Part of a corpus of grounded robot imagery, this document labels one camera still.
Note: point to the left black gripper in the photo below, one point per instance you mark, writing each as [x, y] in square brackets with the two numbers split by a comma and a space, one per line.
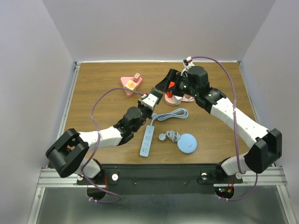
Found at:
[139, 104]

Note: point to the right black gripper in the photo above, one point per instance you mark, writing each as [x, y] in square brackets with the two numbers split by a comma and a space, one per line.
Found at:
[173, 75]

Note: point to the dark green charger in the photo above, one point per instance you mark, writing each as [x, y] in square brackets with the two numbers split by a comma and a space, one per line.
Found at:
[157, 94]

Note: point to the blue power strip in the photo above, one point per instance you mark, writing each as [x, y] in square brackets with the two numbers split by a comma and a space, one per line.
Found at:
[149, 131]

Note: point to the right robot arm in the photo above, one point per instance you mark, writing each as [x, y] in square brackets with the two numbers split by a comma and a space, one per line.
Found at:
[265, 145]

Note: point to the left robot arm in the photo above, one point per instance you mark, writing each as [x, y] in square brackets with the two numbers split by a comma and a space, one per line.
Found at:
[67, 154]

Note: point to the red cube socket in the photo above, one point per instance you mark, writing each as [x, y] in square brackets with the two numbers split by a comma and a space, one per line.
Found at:
[171, 87]

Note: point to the white charger adapter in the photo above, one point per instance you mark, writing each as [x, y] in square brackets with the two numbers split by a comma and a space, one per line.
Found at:
[177, 100]

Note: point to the small pink charger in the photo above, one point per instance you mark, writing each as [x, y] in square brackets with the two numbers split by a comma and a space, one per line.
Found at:
[136, 77]

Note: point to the blue round socket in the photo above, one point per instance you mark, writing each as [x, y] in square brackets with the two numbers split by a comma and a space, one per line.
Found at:
[186, 143]

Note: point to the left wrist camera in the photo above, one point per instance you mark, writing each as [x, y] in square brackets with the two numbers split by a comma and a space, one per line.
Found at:
[149, 100]

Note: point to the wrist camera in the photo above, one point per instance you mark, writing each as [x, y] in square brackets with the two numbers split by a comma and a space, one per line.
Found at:
[149, 100]
[187, 63]

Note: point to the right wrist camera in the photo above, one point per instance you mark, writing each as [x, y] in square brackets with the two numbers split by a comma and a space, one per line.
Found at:
[187, 63]

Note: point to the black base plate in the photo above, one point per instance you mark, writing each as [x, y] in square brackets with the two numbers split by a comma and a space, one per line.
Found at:
[146, 179]

